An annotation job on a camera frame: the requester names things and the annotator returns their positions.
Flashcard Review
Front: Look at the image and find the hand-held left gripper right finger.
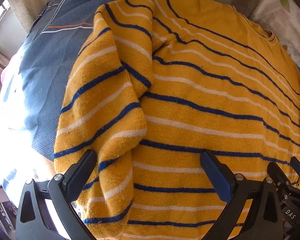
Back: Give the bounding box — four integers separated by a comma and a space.
200, 150, 283, 240

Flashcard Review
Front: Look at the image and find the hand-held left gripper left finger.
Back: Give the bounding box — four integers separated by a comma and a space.
16, 149, 98, 240

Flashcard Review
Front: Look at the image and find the yellow striped sweater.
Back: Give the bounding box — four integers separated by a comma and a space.
54, 0, 300, 240

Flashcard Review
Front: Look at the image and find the blue checked bed sheet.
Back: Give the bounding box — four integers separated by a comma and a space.
0, 0, 133, 205

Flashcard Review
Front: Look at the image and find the white leaf print pillow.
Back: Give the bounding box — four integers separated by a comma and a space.
211, 0, 300, 74

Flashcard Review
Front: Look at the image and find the beige curtain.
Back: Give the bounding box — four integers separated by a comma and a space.
8, 0, 74, 33

